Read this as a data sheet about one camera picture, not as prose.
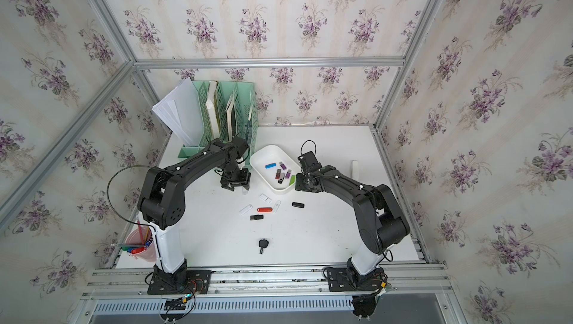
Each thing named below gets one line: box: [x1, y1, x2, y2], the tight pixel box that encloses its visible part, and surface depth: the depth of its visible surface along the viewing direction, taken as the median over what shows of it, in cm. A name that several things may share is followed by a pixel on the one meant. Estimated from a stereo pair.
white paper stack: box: [151, 77, 205, 148], surface depth 100 cm
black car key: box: [258, 238, 270, 255], surface depth 80 cm
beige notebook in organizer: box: [225, 94, 236, 142], surface depth 103 cm
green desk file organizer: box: [178, 79, 259, 165], surface depth 106 cm
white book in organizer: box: [205, 80, 221, 139], surface depth 100 cm
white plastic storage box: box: [249, 144, 302, 192], surface depth 104 cm
